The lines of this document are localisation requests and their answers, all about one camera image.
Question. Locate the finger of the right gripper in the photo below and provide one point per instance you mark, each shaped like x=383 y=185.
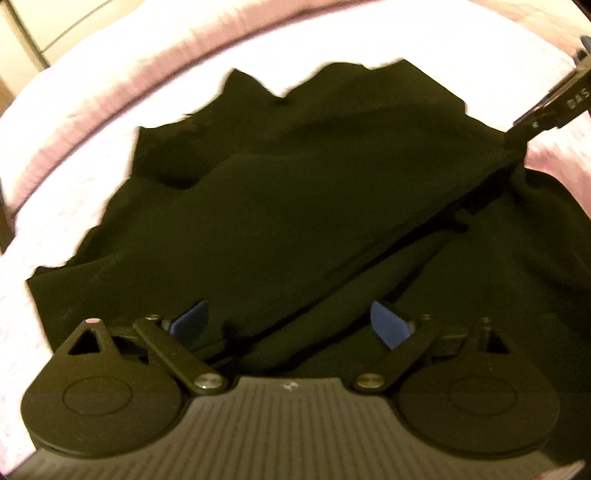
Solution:
x=563 y=103

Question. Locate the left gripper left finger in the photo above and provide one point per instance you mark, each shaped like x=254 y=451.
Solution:
x=107 y=390

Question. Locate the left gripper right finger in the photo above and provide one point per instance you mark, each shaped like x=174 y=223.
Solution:
x=463 y=392

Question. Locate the black zip sweater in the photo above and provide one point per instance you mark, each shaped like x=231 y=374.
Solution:
x=289 y=216

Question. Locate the pink rose bed blanket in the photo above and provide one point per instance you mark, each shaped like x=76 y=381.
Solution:
x=68 y=139

